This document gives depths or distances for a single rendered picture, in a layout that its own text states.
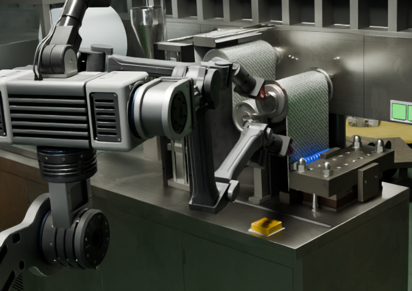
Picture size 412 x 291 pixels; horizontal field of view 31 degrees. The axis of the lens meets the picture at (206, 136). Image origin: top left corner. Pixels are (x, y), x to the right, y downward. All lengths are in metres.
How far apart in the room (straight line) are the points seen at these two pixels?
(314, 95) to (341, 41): 0.24
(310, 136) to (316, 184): 0.25
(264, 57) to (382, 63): 0.43
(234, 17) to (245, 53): 0.40
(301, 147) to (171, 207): 0.50
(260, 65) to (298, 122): 0.30
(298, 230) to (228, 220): 0.24
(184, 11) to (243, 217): 1.15
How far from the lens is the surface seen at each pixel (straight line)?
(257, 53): 2.78
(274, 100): 2.53
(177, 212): 2.59
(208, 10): 3.22
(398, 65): 2.65
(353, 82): 2.76
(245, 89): 2.44
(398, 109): 2.67
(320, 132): 2.71
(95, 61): 2.34
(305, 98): 2.61
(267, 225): 2.38
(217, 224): 2.47
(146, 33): 3.05
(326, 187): 2.46
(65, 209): 1.77
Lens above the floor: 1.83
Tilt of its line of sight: 15 degrees down
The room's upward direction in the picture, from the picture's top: 3 degrees counter-clockwise
